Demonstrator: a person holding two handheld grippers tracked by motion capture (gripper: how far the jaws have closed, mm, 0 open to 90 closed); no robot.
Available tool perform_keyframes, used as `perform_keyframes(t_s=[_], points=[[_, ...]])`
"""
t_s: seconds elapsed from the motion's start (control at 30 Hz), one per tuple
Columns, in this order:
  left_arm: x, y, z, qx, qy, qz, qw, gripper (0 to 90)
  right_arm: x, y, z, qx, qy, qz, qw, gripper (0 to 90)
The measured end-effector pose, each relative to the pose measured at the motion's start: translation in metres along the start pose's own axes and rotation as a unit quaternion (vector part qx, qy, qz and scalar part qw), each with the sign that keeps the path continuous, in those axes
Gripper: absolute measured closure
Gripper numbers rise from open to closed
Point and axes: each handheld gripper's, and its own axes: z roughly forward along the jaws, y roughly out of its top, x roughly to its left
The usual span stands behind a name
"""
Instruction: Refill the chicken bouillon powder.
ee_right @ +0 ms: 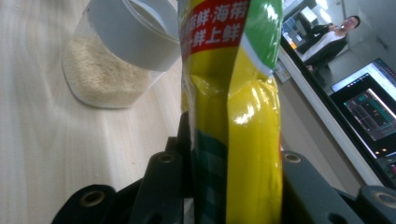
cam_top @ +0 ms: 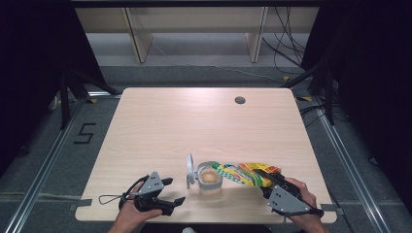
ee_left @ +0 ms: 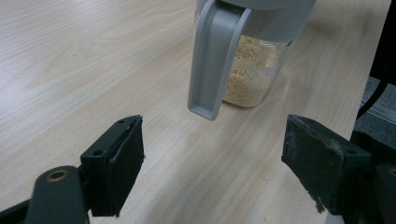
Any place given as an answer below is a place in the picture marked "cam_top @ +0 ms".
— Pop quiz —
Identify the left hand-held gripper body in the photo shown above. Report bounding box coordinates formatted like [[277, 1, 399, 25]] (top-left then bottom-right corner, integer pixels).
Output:
[[132, 171, 174, 216]]

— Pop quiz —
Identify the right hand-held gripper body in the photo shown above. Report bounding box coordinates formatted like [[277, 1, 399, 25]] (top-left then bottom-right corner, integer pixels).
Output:
[[260, 180, 325, 218]]

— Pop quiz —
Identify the yellow seasoning pouch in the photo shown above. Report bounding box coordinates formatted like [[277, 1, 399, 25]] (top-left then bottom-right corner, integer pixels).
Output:
[[212, 161, 282, 188]]

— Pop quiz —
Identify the person's right hand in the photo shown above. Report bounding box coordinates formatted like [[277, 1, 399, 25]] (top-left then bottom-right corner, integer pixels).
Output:
[[285, 177, 331, 233]]

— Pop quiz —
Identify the person's left hand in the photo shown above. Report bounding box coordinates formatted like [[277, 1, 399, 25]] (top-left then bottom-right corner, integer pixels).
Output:
[[108, 183, 163, 233]]

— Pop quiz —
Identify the yellow seasoning powder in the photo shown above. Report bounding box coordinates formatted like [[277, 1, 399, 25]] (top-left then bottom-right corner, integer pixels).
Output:
[[199, 169, 222, 184]]

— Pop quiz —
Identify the grey tape strip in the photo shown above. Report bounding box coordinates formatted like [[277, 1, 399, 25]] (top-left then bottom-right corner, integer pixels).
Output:
[[68, 198, 93, 212], [320, 203, 345, 216]]

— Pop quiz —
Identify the black tape floor mark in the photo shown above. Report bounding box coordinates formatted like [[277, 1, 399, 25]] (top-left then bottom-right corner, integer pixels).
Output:
[[73, 122, 97, 146]]

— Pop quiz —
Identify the black metal stand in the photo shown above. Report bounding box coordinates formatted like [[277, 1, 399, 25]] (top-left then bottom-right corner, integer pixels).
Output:
[[281, 61, 336, 126], [58, 69, 121, 130]]

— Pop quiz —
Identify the black curtain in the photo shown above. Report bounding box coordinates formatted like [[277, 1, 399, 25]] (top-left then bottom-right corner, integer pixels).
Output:
[[300, 0, 412, 212], [0, 0, 109, 178]]

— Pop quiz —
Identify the beige wooden shelf unit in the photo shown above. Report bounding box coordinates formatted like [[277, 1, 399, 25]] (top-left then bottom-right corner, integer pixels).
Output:
[[75, 7, 320, 64]]

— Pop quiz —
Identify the black hand strap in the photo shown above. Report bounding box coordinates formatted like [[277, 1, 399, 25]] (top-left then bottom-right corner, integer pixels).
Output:
[[119, 174, 151, 212]]

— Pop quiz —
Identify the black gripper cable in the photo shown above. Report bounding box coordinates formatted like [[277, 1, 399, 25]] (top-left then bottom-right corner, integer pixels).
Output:
[[304, 207, 326, 218]]

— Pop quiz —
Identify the thin grey cord loop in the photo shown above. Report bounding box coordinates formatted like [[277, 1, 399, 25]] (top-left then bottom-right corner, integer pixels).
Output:
[[98, 193, 126, 206]]

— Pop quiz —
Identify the metal floor rail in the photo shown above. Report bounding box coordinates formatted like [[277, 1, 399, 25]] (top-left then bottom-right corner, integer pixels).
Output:
[[4, 96, 86, 233], [311, 96, 387, 233]]

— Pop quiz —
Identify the bundle of black cables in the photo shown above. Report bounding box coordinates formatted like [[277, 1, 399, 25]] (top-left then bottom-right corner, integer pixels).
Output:
[[261, 7, 308, 76]]

